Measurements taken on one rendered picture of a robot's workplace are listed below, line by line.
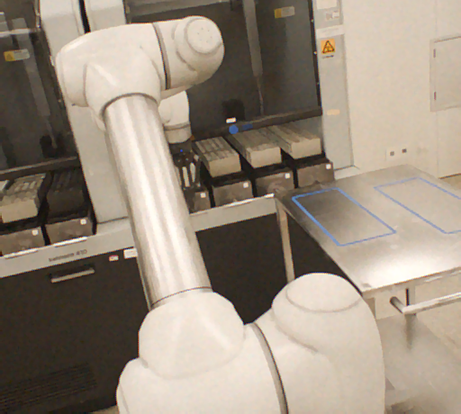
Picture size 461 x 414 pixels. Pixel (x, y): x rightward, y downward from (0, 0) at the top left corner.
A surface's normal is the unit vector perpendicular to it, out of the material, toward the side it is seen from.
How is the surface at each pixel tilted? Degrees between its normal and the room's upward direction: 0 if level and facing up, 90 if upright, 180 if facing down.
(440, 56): 90
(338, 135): 90
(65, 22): 90
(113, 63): 52
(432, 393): 0
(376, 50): 90
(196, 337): 44
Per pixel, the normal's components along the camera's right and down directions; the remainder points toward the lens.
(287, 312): -0.64, -0.41
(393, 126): 0.22, 0.30
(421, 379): -0.15, -0.93
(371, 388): 0.56, 0.21
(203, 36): 0.36, -0.07
